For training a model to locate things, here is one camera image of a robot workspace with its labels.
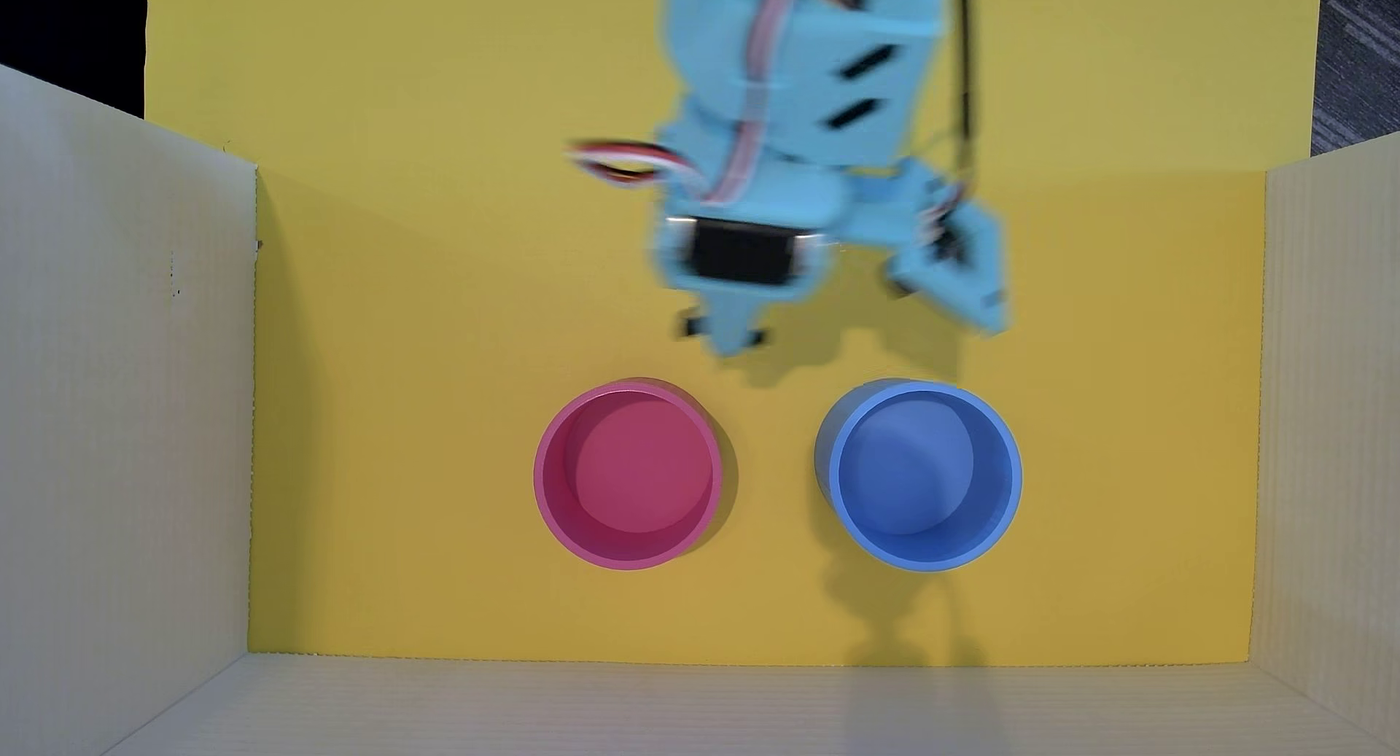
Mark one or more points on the light blue robot arm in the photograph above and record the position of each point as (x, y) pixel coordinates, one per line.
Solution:
(809, 67)

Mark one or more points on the beige cardboard box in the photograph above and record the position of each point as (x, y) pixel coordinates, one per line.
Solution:
(109, 406)

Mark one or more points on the blue round cup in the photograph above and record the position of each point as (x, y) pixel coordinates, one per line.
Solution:
(921, 477)

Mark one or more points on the yellow paper sheet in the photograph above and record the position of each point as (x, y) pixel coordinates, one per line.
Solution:
(383, 406)

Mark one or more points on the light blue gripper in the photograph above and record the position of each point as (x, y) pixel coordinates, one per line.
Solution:
(740, 253)

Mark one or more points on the light blue camera mount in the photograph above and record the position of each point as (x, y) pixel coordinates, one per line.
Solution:
(949, 255)

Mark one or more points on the pink round cup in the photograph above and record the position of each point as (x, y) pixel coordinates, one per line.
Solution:
(629, 477)

